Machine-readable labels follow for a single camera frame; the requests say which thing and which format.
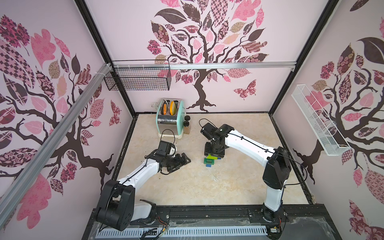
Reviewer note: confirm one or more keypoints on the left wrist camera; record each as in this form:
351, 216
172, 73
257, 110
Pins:
166, 149

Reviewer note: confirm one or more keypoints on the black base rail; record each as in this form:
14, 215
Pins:
255, 214

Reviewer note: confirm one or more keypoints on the aluminium rail left wall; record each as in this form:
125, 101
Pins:
28, 175

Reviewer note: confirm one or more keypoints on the lime green long lego brick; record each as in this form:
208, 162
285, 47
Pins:
211, 157

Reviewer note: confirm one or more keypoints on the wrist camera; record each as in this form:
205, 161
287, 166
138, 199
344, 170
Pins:
209, 132
166, 149

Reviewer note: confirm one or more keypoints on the mint green toaster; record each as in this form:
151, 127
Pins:
170, 117

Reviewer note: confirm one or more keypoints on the black wire basket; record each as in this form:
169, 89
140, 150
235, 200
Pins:
139, 75

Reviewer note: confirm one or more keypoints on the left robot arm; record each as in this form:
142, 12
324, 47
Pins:
118, 207

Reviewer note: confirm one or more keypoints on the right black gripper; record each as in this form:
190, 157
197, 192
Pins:
214, 152

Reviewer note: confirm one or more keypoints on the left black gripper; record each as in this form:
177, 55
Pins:
178, 163

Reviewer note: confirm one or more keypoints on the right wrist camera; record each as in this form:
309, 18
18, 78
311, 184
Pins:
209, 132

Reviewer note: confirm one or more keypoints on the dark green long lego brick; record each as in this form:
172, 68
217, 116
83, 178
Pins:
209, 162

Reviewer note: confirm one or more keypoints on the white cable duct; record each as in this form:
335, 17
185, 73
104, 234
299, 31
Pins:
183, 232

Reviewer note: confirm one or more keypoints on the white wire shelf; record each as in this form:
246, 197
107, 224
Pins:
312, 104

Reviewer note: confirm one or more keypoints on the aluminium rail wall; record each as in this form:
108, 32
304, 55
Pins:
198, 66
28, 175

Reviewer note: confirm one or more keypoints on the aluminium rail back wall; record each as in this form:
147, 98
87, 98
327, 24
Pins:
198, 66

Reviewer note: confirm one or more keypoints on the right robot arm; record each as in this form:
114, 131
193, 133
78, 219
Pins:
275, 161

